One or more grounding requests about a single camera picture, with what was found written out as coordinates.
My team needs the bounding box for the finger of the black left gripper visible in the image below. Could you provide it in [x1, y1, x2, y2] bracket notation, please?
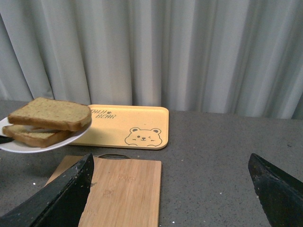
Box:
[0, 135, 14, 144]

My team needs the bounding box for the bread slice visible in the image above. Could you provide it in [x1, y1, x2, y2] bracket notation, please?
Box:
[2, 124, 72, 148]
[8, 97, 92, 131]

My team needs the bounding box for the white round plate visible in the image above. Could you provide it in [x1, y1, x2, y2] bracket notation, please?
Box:
[0, 123, 91, 153]

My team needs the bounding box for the grey curtain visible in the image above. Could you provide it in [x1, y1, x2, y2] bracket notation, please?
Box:
[0, 0, 303, 119]

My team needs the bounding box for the fried egg toy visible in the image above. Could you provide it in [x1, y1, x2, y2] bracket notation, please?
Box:
[23, 125, 59, 133]

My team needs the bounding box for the yellow bear tray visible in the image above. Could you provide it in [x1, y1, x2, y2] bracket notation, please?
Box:
[72, 105, 169, 150]

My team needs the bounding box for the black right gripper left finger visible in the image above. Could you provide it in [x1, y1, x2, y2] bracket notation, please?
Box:
[0, 154, 94, 227]

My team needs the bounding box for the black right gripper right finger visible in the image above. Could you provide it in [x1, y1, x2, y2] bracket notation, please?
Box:
[248, 153, 303, 227]

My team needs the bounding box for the bamboo cutting board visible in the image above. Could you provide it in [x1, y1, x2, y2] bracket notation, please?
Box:
[44, 154, 162, 227]

